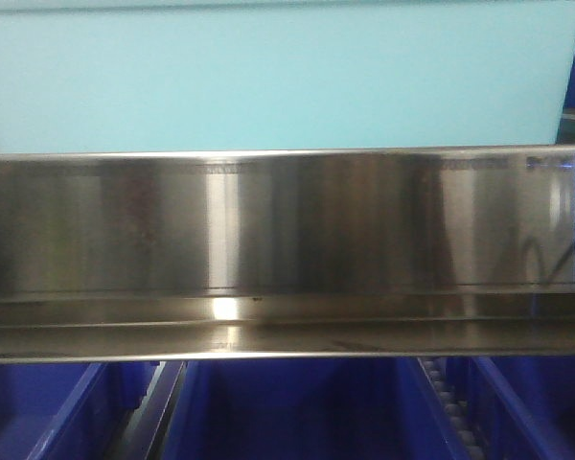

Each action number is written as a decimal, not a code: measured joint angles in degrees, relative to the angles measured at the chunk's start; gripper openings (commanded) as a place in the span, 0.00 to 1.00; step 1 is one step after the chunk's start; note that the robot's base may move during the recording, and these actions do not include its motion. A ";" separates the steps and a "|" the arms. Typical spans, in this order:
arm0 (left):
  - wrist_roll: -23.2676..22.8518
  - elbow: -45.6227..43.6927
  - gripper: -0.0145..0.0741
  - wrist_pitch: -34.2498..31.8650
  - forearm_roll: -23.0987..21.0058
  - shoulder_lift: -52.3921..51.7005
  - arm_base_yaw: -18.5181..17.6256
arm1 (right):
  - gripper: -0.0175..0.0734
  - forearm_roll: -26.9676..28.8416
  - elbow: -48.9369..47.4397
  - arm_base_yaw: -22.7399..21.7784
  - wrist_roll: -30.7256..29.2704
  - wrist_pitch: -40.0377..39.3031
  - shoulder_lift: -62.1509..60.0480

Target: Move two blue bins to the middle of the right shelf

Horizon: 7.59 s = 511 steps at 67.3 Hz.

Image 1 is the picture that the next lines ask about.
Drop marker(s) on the dark blue bin lower right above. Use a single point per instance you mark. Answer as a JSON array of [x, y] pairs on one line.
[[517, 407]]

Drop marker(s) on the metal divider rail left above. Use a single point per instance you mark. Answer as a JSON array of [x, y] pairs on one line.
[[142, 434]]

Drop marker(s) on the dark blue bin lower middle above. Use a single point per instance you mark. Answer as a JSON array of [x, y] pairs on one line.
[[310, 408]]

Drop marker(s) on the dark blue bin lower left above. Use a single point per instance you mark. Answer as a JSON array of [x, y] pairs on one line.
[[67, 411]]

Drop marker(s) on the stainless steel shelf rail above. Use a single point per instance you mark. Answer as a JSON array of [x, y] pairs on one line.
[[287, 253]]

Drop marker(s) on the roller track right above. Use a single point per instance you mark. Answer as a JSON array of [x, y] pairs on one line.
[[448, 414]]

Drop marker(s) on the light blue plastic bin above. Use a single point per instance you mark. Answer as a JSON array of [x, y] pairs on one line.
[[102, 76]]

